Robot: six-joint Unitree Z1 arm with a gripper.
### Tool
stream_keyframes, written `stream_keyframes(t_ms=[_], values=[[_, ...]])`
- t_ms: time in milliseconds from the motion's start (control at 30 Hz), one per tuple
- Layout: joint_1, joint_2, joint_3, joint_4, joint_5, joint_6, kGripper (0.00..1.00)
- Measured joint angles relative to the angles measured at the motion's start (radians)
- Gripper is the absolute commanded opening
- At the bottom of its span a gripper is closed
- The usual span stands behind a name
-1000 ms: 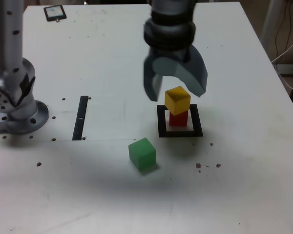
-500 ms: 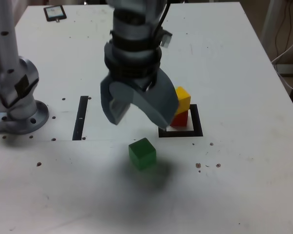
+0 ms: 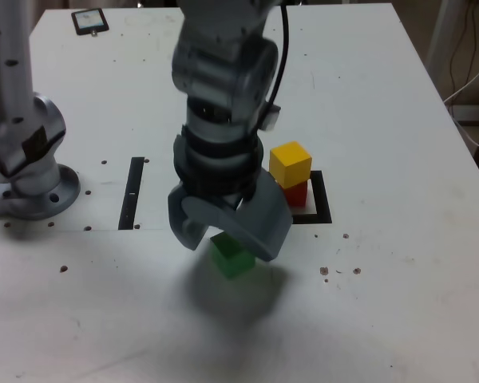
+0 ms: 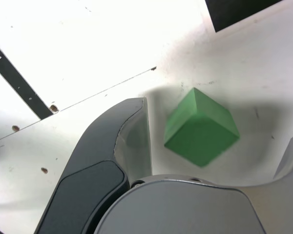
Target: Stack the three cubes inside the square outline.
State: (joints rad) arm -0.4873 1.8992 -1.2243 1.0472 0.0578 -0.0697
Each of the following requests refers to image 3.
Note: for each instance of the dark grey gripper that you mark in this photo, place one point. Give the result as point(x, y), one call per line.
point(227, 201)

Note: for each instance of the green cube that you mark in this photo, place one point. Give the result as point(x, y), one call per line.
point(231, 259)

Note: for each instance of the red cube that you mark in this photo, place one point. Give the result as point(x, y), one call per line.
point(297, 195)

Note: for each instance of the yellow cube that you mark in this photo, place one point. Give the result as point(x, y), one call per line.
point(291, 163)

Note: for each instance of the black tape square outline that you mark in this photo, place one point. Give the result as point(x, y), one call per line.
point(321, 195)

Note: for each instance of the black tape strip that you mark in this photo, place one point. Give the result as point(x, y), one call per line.
point(129, 199)

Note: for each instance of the black flat device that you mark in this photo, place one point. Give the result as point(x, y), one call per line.
point(91, 20)

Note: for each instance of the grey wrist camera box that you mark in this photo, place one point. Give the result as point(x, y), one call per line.
point(270, 119)

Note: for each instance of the white post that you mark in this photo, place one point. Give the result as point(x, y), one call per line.
point(439, 36)

